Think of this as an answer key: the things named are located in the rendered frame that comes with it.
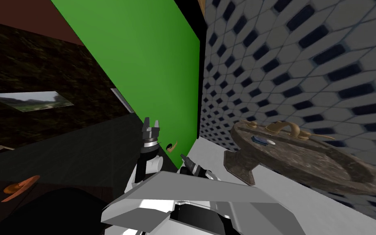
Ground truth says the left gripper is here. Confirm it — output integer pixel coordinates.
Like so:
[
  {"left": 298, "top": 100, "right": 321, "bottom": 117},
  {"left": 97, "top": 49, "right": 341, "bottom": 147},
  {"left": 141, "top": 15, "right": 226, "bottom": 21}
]
[{"left": 141, "top": 117, "right": 161, "bottom": 142}]

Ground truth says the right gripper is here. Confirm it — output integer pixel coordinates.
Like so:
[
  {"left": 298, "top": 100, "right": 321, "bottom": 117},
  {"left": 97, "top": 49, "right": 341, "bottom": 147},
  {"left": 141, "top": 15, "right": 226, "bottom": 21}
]
[{"left": 179, "top": 153, "right": 196, "bottom": 170}]

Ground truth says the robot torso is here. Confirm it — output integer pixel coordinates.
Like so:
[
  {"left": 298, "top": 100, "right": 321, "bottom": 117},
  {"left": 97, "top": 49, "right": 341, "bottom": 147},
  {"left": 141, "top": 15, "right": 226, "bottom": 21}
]
[{"left": 101, "top": 169, "right": 303, "bottom": 235}]

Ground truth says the green door leaf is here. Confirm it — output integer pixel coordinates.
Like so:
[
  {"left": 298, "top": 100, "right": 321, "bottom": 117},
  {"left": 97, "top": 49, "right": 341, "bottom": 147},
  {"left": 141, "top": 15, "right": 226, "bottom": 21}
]
[{"left": 51, "top": 0, "right": 201, "bottom": 170}]

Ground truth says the brown stone sink with faucet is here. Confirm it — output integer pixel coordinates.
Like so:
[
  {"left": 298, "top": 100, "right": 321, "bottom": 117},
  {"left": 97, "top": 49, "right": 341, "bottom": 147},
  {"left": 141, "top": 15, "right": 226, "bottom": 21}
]
[{"left": 223, "top": 120, "right": 376, "bottom": 197}]

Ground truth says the landscape picture on wall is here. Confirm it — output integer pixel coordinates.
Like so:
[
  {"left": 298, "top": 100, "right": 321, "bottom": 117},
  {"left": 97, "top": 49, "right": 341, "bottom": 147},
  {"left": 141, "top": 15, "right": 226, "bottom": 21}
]
[{"left": 0, "top": 91, "right": 75, "bottom": 113}]

